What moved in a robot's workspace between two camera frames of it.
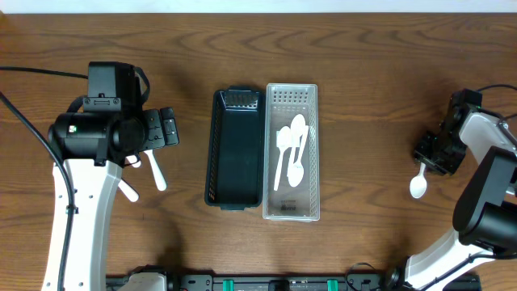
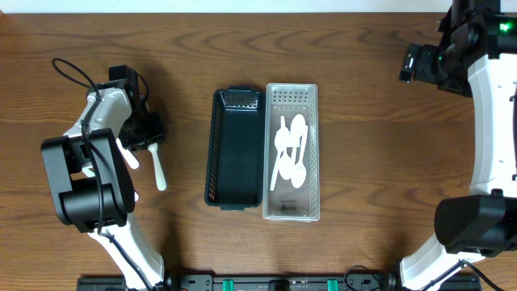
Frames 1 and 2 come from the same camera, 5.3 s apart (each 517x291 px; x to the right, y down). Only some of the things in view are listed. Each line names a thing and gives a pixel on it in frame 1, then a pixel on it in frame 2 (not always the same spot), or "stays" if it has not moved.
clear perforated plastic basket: [301, 203] stays
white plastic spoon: [283, 137] stays
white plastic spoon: [297, 129] stays
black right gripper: [437, 156] → [425, 65]
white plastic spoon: [296, 171] stays
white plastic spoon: [418, 186] → [286, 166]
